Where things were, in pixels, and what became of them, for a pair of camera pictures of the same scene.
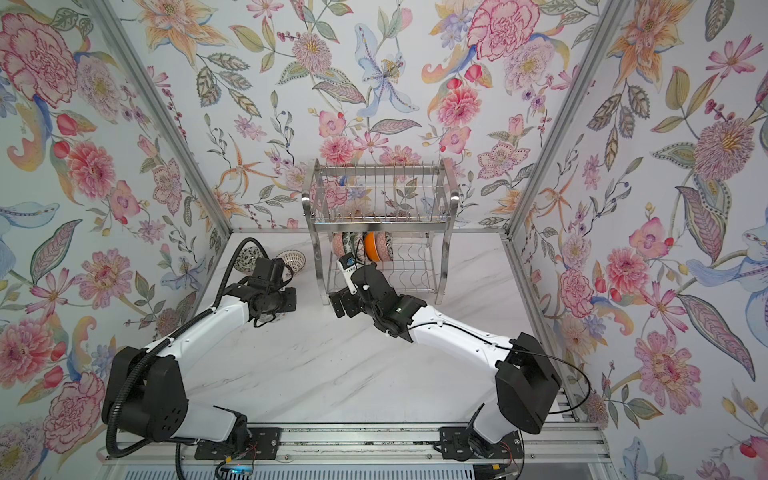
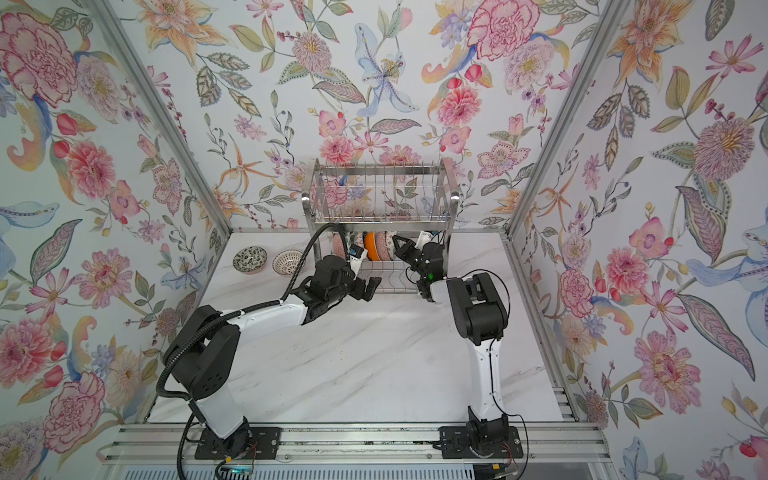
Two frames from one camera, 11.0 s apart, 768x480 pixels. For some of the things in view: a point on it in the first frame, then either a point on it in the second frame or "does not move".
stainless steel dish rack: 395,212 does not move
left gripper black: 292,301 -> 369,289
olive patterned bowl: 385,246 does not move
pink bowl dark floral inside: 338,244 does not move
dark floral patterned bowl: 246,259 does not move
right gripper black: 348,299 -> 406,253
